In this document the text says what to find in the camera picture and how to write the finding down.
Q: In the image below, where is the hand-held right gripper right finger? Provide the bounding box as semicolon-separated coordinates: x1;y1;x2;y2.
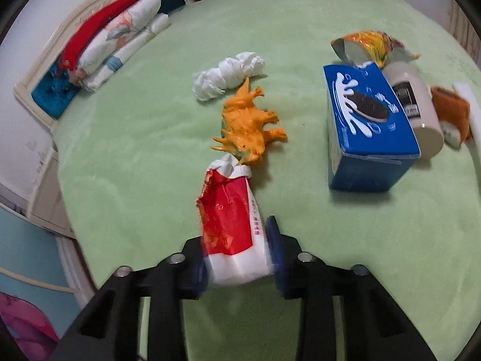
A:
265;215;438;361

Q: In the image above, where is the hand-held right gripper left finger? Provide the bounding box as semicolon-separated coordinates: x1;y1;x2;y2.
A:
49;235;210;361

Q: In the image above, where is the red and white packet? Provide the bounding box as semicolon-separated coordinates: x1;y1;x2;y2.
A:
195;153;276;288

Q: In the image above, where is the blue cookie box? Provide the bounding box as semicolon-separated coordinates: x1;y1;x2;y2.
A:
323;62;421;193

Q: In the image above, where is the white tissue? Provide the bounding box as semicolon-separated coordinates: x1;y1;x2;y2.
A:
192;52;266;101

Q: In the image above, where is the orange plush toy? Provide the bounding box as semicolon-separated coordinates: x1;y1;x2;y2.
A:
430;86;472;150

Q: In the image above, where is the orange snack bag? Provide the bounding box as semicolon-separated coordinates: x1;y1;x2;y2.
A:
331;30;421;69

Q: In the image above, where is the green blanket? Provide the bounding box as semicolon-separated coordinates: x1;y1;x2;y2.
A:
53;0;481;361

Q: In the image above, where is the orange dinosaur toy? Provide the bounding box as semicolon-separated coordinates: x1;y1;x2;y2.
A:
210;76;288;168

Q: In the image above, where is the cream nightstand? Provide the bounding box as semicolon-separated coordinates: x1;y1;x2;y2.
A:
28;147;76;239

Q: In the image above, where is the pink printed cloth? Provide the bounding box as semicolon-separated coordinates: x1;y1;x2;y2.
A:
0;291;59;361

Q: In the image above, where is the cream headboard with blue panel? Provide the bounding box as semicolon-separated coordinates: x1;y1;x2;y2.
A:
13;0;196;132

